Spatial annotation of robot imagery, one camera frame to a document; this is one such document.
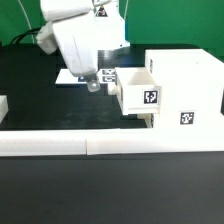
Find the white front obstacle wall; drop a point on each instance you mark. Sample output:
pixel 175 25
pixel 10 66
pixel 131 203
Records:
pixel 111 141

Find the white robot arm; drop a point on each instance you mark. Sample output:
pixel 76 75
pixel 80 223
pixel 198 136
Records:
pixel 110 28

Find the white drawer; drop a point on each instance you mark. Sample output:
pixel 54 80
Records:
pixel 136 91
pixel 147 118

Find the white obstacle wall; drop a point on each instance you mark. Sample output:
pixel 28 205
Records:
pixel 3 107
pixel 111 141

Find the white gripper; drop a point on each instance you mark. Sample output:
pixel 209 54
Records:
pixel 70 27

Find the white front drawer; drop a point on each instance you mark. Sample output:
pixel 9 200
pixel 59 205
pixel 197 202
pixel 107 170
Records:
pixel 147 118

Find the white left obstacle wall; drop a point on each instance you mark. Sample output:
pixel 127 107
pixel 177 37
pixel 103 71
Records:
pixel 3 107

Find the white drawer cabinet box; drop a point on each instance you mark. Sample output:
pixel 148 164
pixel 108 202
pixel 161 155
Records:
pixel 192 86

